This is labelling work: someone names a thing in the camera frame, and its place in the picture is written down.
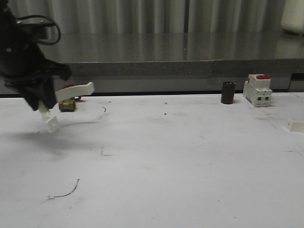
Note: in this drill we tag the white half pipe clamp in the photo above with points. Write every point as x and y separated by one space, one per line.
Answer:
49 119

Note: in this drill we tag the white circuit breaker red switch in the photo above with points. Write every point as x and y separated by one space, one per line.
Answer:
257 90

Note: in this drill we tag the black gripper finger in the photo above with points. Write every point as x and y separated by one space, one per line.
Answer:
30 91
48 96

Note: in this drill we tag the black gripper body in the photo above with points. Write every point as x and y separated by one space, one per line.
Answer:
20 56

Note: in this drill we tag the dark brown cylinder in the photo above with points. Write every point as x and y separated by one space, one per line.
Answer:
228 91

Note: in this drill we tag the white container on counter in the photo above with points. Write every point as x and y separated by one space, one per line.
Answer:
293 17

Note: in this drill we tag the brass valve red handwheel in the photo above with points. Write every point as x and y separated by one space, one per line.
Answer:
67 99

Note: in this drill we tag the grey stone counter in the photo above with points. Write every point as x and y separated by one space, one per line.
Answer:
180 63

